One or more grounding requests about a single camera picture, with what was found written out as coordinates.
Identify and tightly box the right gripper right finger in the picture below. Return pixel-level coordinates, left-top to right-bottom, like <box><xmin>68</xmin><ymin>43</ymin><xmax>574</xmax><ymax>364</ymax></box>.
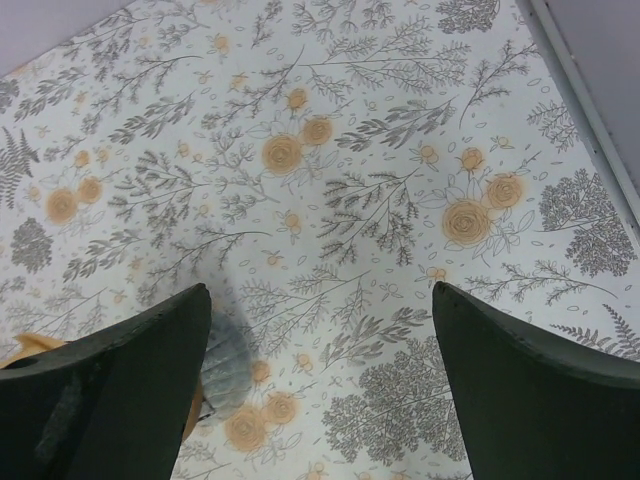
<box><xmin>432</xmin><ymin>282</ymin><xmax>639</xmax><ymax>479</ymax></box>

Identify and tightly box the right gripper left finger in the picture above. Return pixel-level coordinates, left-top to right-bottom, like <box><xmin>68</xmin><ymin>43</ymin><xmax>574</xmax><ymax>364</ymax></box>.
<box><xmin>1</xmin><ymin>284</ymin><xmax>211</xmax><ymax>479</ymax></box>

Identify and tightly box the brown paper coffee filter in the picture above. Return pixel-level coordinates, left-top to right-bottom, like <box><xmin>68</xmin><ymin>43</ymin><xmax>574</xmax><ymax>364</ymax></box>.
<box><xmin>1</xmin><ymin>332</ymin><xmax>66</xmax><ymax>369</ymax></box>

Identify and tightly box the grey glass coffee server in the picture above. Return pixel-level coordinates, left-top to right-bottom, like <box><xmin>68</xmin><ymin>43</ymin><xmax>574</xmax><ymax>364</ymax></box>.
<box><xmin>198</xmin><ymin>312</ymin><xmax>253</xmax><ymax>424</ymax></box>

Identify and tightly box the round wooden dripper base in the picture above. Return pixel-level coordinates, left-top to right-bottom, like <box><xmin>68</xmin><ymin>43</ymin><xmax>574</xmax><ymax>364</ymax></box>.
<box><xmin>181</xmin><ymin>380</ymin><xmax>204</xmax><ymax>442</ymax></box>

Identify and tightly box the right aluminium frame post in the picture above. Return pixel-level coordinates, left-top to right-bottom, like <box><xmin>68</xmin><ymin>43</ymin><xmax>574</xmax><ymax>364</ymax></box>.
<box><xmin>517</xmin><ymin>1</ymin><xmax>639</xmax><ymax>234</ymax></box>

